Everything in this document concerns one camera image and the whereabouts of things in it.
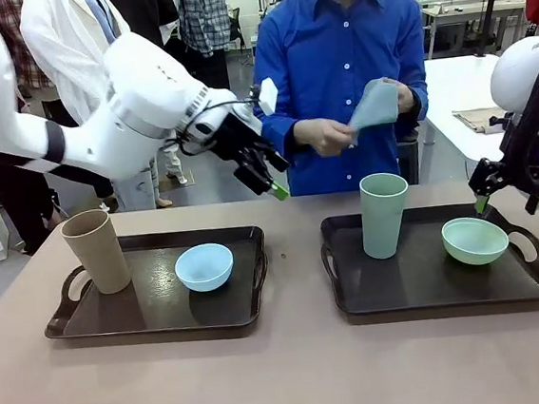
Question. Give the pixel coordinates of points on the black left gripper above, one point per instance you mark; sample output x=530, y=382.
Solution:
x=242, y=138

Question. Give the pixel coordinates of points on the light green bowl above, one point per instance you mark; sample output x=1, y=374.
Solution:
x=475, y=246

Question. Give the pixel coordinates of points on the teal cloth mat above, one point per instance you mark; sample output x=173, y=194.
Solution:
x=375, y=108

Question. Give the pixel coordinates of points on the tall green cup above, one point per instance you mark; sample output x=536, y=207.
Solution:
x=385, y=219

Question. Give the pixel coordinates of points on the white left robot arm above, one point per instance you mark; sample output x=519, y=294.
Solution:
x=145, y=104

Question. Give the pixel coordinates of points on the person's right forearm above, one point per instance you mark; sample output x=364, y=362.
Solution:
x=284, y=136

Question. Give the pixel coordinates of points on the dark brown serving tray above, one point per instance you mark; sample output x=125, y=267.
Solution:
x=156, y=313
x=416, y=288

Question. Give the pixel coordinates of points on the person's right hand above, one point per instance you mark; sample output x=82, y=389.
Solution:
x=332, y=137

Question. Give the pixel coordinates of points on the person's left hand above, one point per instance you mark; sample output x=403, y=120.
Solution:
x=405, y=98

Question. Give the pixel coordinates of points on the black stool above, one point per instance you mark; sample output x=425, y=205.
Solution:
x=409, y=160

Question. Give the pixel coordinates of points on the white side table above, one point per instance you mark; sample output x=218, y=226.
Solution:
x=454, y=88

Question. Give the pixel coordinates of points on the light blue bowl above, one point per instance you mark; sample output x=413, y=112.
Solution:
x=204, y=268

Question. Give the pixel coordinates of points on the person in blue plaid shirt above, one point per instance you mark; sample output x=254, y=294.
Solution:
x=204, y=17

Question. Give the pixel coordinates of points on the grey background workbench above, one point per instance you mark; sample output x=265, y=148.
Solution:
x=466, y=8

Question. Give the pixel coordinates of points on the tall brown cup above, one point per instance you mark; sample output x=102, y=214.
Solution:
x=97, y=252

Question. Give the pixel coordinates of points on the person in black top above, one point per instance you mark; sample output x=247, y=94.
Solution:
x=146, y=8

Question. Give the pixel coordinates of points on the person in white coat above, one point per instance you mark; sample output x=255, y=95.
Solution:
x=59, y=50

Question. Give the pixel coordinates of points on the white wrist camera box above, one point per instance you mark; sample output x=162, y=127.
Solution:
x=269, y=96

